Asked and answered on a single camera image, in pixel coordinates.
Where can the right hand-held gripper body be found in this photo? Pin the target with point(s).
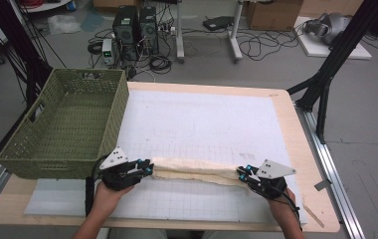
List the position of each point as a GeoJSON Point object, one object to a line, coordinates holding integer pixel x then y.
{"type": "Point", "coordinates": [270, 186]}

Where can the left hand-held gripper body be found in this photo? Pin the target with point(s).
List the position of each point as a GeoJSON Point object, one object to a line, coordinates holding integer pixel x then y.
{"type": "Point", "coordinates": [120, 177]}

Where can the cream printed cloth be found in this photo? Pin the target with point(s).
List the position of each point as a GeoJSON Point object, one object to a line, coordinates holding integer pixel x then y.
{"type": "Point", "coordinates": [197, 169]}

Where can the green woven basket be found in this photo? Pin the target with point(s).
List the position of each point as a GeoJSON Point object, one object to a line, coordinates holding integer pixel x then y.
{"type": "Point", "coordinates": [77, 109]}

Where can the person's right hand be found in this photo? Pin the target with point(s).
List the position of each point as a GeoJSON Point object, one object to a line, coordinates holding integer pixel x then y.
{"type": "Point", "coordinates": [283, 205]}

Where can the person's left hand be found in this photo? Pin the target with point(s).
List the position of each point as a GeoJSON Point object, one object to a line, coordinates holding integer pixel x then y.
{"type": "Point", "coordinates": [109, 199]}

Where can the grey tape piece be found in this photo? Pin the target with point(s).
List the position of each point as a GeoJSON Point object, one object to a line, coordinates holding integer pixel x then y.
{"type": "Point", "coordinates": [322, 185]}

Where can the thin wooden strip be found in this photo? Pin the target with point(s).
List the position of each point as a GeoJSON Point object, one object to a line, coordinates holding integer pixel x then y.
{"type": "Point", "coordinates": [314, 217]}

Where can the white grid mat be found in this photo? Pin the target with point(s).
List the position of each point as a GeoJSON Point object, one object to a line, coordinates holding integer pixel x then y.
{"type": "Point", "coordinates": [203, 126]}

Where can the small white power supply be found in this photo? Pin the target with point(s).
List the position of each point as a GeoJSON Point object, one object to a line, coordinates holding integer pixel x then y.
{"type": "Point", "coordinates": [107, 51]}

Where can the black computer tower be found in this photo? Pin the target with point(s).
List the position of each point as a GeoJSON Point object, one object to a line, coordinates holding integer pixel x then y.
{"type": "Point", "coordinates": [125, 30]}
{"type": "Point", "coordinates": [149, 30]}

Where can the white desk leg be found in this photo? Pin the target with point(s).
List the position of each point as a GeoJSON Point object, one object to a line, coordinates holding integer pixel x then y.
{"type": "Point", "coordinates": [179, 33]}
{"type": "Point", "coordinates": [235, 33]}

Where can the white floor board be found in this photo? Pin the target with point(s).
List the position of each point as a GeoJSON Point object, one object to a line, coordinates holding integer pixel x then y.
{"type": "Point", "coordinates": [316, 49]}

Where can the teal sheet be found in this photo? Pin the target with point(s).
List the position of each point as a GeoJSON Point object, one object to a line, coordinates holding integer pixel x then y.
{"type": "Point", "coordinates": [92, 21]}

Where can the black flat device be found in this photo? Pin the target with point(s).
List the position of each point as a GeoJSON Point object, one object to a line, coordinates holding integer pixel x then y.
{"type": "Point", "coordinates": [217, 23]}

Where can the brown cardboard box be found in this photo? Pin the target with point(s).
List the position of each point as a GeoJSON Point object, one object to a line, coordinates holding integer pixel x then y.
{"type": "Point", "coordinates": [273, 15]}

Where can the clear plastic bag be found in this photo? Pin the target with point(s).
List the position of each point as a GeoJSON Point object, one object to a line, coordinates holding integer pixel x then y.
{"type": "Point", "coordinates": [62, 24]}

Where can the grey robot head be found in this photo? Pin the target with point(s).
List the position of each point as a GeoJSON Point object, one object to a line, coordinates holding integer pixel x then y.
{"type": "Point", "coordinates": [331, 26]}

